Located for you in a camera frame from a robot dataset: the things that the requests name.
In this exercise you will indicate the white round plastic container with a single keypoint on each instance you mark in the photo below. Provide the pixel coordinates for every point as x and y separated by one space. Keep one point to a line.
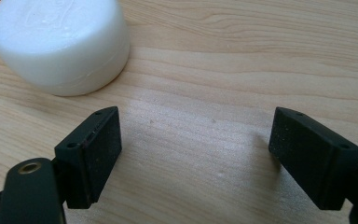
59 46

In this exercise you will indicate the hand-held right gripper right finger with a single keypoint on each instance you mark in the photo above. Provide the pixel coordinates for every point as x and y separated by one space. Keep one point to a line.
313 161

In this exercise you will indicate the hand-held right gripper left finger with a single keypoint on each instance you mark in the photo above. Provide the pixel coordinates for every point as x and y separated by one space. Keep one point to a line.
88 158

